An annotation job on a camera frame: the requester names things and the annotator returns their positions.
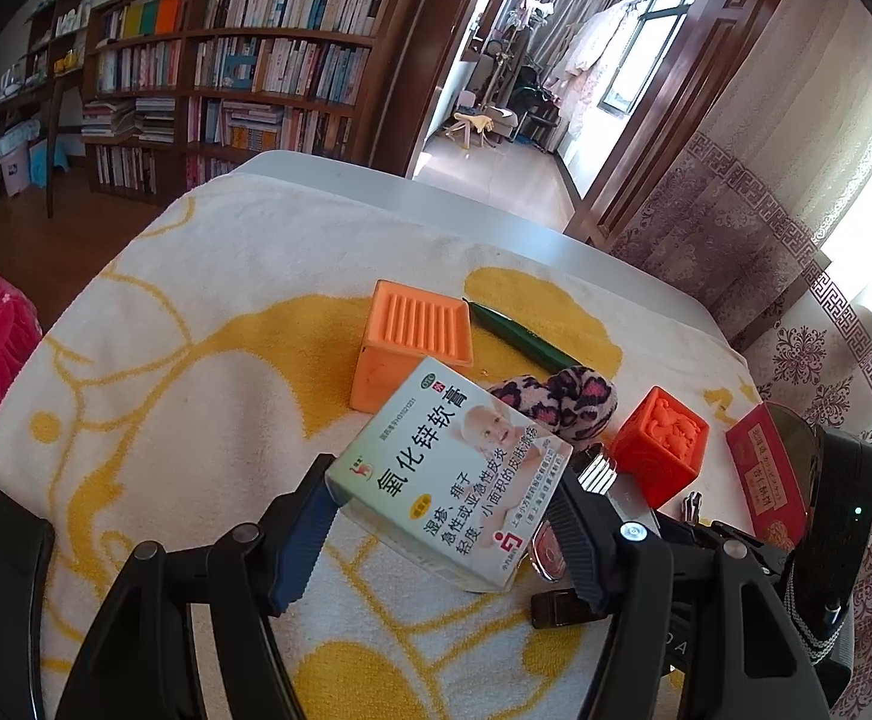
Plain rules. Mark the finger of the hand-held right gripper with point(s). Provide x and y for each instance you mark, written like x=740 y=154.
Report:
x=563 y=610

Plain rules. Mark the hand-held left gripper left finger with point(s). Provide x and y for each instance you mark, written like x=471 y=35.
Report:
x=301 y=540

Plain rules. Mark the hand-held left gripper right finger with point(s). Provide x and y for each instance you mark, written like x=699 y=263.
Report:
x=582 y=547

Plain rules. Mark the red tin container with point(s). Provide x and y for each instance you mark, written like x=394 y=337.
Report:
x=762 y=465

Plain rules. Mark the white green medicine box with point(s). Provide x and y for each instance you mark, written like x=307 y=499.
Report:
x=436 y=480

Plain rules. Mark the orange ribbed toy cube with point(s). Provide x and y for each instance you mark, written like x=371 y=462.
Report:
x=413 y=322

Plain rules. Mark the white curtain purple pattern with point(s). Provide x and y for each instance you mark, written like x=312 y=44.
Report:
x=841 y=390

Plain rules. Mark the red embossed toy cube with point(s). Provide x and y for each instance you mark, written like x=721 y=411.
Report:
x=661 y=442

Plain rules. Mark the leopard print scrunchie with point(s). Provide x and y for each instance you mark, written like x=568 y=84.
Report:
x=571 y=397

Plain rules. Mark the white yellow towel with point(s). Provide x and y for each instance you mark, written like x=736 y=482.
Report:
x=181 y=427

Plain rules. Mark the dark green pen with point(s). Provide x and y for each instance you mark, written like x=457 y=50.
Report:
x=518 y=334

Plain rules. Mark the sheer patterned curtain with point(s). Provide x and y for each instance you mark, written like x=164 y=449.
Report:
x=706 y=187

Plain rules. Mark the small yellow stool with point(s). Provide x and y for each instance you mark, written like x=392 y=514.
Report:
x=473 y=127

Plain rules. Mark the black chair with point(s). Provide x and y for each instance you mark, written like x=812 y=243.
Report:
x=537 y=101

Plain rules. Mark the rows of books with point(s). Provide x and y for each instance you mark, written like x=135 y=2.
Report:
x=286 y=64

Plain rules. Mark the hanging pale clothes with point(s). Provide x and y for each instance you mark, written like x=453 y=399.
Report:
x=593 y=45

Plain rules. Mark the open wooden side shelf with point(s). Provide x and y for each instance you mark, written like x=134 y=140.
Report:
x=53 y=97

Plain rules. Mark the wooden coat rack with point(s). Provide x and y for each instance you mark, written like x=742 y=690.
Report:
x=507 y=45

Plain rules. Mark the curved wooden bookshelf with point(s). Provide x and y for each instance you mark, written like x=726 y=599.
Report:
x=184 y=34

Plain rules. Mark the wooden door frame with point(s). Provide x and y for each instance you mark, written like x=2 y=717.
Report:
x=706 y=67

